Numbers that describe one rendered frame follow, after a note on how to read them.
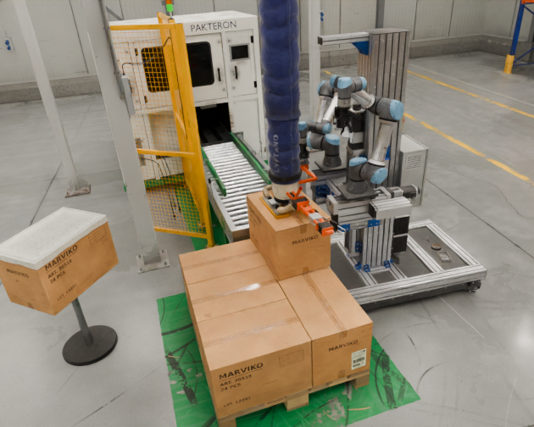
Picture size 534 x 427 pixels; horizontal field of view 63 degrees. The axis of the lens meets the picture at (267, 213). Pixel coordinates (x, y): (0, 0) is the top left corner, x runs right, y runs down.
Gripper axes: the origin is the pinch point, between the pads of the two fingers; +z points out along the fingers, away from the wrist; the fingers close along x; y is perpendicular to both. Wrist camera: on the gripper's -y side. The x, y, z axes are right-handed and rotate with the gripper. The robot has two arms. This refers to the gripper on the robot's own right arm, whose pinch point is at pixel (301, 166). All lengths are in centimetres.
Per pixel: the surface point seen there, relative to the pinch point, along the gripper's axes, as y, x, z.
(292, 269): 60, -37, 47
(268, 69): 35, -36, -83
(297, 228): 60, -32, 15
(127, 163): -82, -124, 2
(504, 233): 23, 209, 107
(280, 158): 38, -32, -27
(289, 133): 39, -26, -42
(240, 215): -40, -42, 53
